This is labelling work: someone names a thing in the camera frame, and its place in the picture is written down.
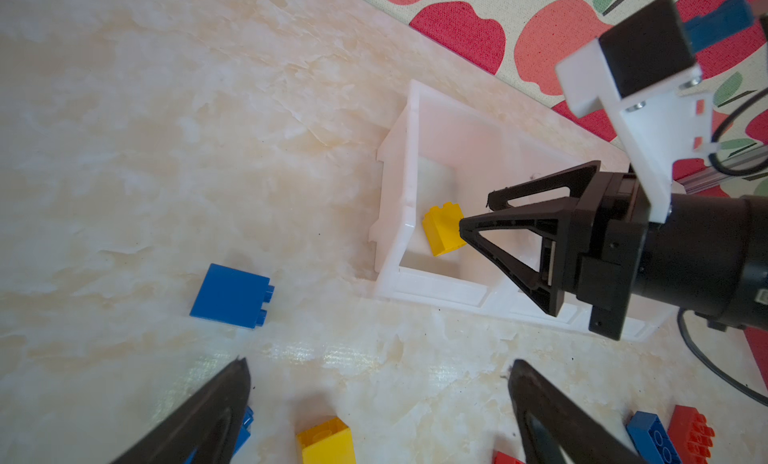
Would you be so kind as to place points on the red lego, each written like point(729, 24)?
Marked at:
point(691, 435)
point(500, 457)

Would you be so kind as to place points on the yellow lego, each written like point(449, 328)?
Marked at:
point(328, 443)
point(441, 227)

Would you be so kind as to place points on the blue lego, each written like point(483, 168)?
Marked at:
point(233, 296)
point(651, 439)
point(244, 432)

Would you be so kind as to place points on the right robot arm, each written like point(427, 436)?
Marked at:
point(710, 256)

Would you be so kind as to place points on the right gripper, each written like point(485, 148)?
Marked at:
point(606, 248)

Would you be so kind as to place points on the white three-compartment bin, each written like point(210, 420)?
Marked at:
point(441, 151)

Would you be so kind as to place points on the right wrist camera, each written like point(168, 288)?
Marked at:
point(641, 73)

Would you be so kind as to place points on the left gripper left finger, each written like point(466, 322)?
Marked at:
point(205, 428)

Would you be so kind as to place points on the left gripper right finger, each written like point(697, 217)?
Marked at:
point(553, 428)

